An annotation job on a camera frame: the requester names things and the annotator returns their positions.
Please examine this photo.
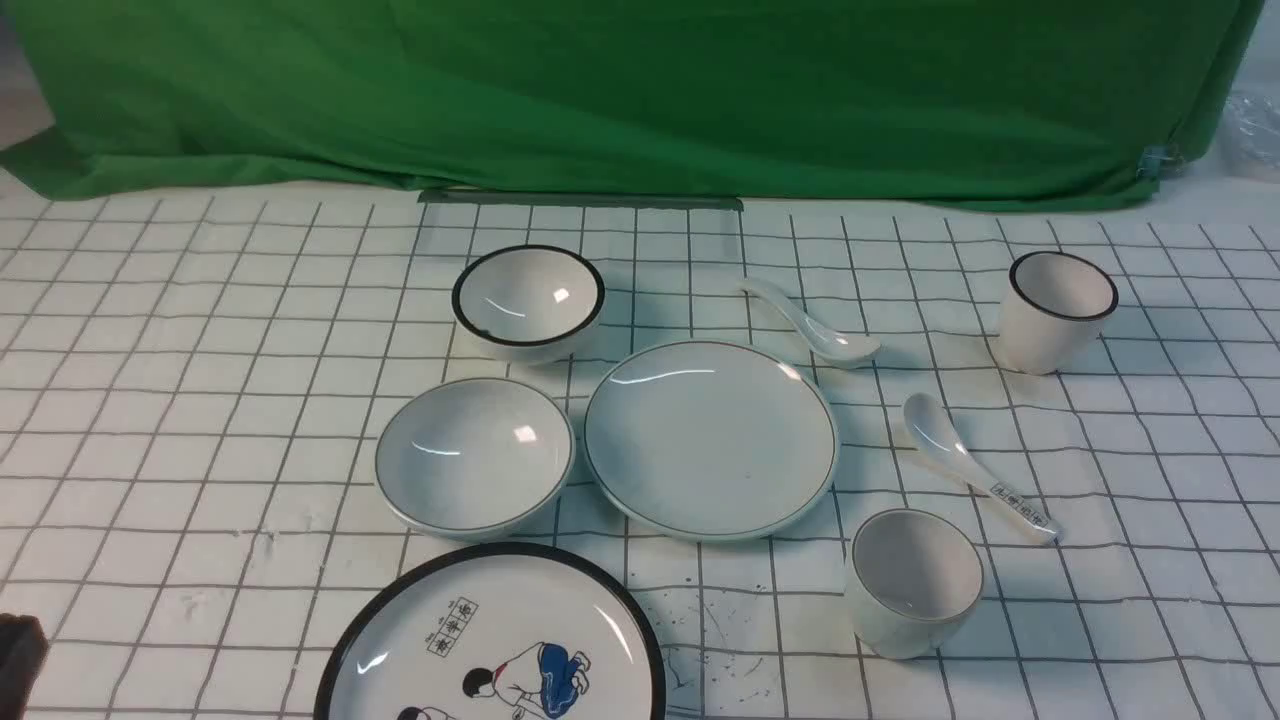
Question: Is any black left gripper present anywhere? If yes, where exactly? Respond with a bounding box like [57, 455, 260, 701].
[1, 614, 49, 719]

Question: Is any grey-rimmed shallow white bowl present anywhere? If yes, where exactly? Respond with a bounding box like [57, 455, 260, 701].
[374, 378, 577, 541]

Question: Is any plain white ceramic spoon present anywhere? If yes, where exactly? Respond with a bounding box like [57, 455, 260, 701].
[733, 277, 882, 369]

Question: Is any grey-rimmed white cup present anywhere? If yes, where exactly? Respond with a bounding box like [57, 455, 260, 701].
[845, 509, 986, 660]

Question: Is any black-rimmed illustrated plate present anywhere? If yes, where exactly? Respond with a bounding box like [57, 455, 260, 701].
[312, 542, 667, 719]

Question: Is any black-rimmed white bowl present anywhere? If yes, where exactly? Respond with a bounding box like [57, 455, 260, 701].
[451, 245, 605, 365]

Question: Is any grey tape strip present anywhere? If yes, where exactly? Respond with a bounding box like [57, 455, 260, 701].
[419, 188, 744, 211]

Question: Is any grey-rimmed white plate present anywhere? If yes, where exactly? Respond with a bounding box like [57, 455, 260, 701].
[581, 340, 842, 543]

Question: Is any white grid tablecloth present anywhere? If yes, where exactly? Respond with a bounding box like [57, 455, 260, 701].
[1, 190, 1279, 719]

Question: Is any white spoon with lettering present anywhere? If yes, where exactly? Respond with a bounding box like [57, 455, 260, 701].
[901, 393, 1062, 544]

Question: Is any black-rimmed white cup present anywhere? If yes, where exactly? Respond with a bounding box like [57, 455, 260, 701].
[992, 250, 1119, 375]

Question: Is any green backdrop cloth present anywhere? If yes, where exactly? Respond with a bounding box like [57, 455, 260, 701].
[3, 1, 1263, 213]

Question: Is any metal clip on backdrop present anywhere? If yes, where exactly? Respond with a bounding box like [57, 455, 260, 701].
[1135, 145, 1187, 181]

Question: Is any clear plastic sheet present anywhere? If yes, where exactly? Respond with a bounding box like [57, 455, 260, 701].
[1222, 91, 1279, 184]

